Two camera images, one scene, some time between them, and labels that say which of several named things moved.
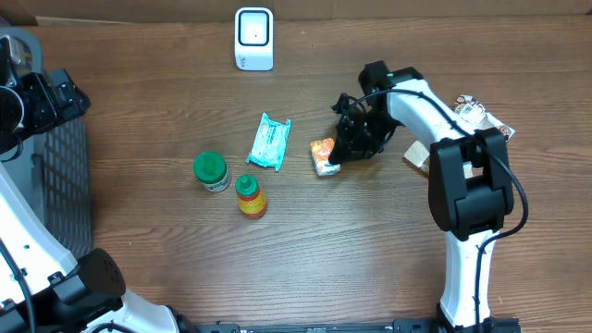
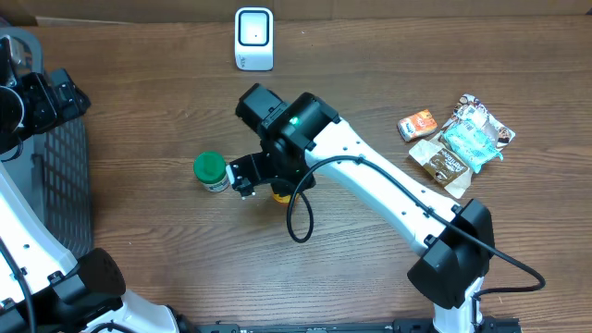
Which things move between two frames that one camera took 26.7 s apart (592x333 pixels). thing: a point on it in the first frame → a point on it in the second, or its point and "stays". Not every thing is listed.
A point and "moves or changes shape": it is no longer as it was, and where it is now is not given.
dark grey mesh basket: (54, 169) stays
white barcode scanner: (253, 39) stays
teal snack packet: (269, 143) moves or changes shape
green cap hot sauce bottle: (252, 202) → (285, 199)
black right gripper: (347, 142) → (307, 183)
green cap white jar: (211, 168) stays
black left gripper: (38, 89) stays
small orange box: (321, 151) moves or changes shape
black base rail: (398, 326) stays
